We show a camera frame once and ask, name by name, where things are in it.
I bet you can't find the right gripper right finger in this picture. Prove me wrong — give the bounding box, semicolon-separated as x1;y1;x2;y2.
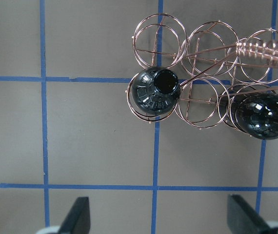
227;194;273;234

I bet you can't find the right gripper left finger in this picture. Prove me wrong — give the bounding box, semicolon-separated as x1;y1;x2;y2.
59;197;91;234

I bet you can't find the dark bottle in basket corner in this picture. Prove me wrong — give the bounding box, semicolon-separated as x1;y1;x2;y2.
131;66;180;116

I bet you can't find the dark bottle under basket handle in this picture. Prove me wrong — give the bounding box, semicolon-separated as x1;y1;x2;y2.
219;92;278;140

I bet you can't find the copper wire wine basket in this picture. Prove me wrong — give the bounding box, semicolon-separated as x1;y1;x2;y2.
126;13;278;129

